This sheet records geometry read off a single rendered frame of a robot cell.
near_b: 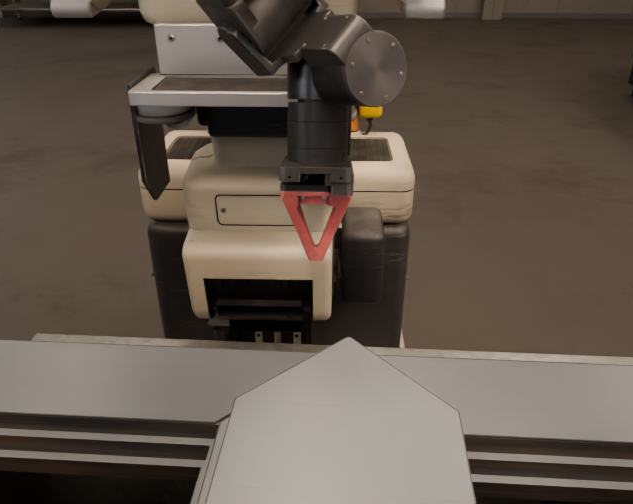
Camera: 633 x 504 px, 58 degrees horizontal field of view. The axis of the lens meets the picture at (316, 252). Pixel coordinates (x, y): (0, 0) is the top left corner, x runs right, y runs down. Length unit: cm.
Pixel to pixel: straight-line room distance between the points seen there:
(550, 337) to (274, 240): 142
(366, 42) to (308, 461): 31
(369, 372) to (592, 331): 173
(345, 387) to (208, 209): 44
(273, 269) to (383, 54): 45
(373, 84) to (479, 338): 163
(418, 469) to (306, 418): 9
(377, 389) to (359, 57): 26
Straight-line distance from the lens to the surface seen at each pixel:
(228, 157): 84
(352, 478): 43
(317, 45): 46
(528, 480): 50
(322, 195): 53
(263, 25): 50
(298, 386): 49
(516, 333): 209
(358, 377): 50
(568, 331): 216
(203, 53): 76
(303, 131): 52
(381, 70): 47
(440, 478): 43
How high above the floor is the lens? 120
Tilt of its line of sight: 29 degrees down
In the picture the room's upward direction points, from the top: straight up
